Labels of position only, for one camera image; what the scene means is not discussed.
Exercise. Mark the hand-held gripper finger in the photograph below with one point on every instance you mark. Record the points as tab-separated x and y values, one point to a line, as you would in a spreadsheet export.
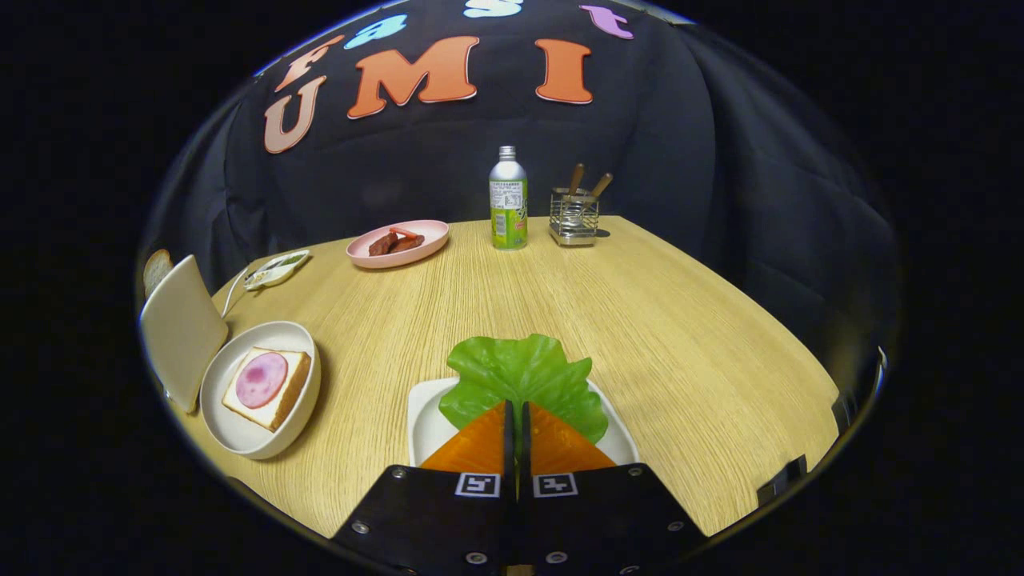
525	448
510	448

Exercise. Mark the green lettuce leaf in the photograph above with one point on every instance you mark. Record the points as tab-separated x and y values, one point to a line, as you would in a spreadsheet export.
512	372

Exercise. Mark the toasted bread slice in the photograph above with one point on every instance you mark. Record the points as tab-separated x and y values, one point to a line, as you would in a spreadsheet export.
155	268

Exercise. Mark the square white plate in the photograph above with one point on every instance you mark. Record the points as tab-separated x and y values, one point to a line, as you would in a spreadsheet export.
424	432

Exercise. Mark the white bread slice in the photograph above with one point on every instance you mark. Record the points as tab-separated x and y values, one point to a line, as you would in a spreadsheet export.
292	392

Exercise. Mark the pink plate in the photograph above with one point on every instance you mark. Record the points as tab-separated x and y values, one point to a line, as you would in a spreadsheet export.
428	236

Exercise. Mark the dark red meat pieces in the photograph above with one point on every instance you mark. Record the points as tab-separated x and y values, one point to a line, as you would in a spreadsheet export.
384	245

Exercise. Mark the red sausage piece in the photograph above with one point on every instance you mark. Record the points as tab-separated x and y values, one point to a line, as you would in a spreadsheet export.
404	232

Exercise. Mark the silver bottle with green label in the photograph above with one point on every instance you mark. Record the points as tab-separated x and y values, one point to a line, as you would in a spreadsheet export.
508	204

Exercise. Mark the pink ham slice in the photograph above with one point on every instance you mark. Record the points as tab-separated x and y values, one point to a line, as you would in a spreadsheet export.
261	380

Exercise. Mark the round white plate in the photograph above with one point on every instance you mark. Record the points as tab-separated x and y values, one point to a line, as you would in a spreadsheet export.
240	436

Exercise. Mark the white divided condiment dish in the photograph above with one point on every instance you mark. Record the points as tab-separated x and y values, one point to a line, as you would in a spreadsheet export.
276	270

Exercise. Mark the black backdrop cloth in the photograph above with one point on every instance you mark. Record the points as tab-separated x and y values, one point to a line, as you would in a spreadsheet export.
680	160

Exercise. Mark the white toaster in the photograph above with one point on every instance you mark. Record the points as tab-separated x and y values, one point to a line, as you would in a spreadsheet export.
182	332

